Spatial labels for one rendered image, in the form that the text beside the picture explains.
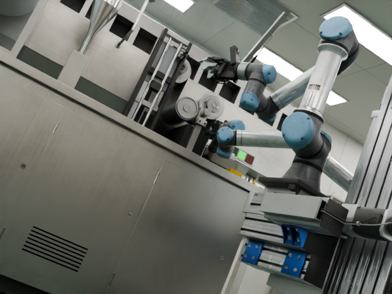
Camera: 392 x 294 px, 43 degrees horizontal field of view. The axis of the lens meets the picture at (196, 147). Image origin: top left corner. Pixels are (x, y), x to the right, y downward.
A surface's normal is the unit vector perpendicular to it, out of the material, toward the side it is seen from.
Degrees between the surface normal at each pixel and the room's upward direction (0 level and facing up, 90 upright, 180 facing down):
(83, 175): 90
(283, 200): 90
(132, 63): 90
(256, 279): 90
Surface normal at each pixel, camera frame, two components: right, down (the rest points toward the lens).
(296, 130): -0.53, -0.30
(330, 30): -0.43, -0.53
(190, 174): 0.40, -0.08
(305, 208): -0.78, -0.45
